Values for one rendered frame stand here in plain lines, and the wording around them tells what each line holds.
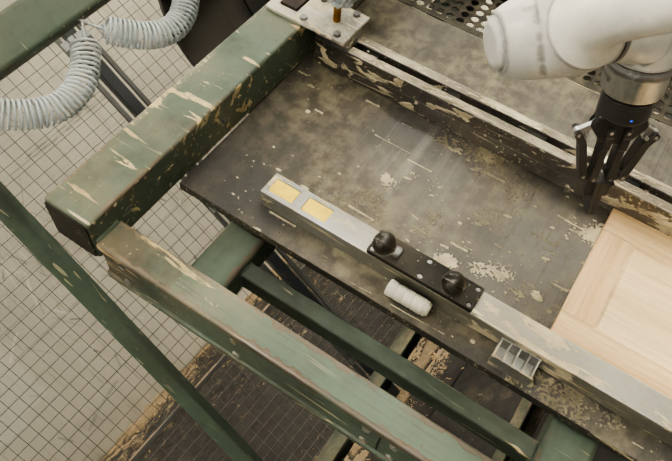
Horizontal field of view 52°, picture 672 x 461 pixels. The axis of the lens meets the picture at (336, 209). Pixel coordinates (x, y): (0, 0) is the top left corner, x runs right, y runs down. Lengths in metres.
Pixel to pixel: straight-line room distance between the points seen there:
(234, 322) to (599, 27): 0.66
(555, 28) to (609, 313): 0.56
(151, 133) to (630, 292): 0.87
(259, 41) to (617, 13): 0.78
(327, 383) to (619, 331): 0.50
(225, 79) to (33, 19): 0.48
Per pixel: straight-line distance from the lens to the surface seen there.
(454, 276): 1.04
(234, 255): 1.25
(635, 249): 1.35
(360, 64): 1.44
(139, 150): 1.24
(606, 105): 1.08
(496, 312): 1.16
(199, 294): 1.12
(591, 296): 1.26
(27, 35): 1.62
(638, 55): 0.98
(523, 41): 0.87
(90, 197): 1.20
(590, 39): 0.85
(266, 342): 1.08
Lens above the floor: 1.91
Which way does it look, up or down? 18 degrees down
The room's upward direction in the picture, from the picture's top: 40 degrees counter-clockwise
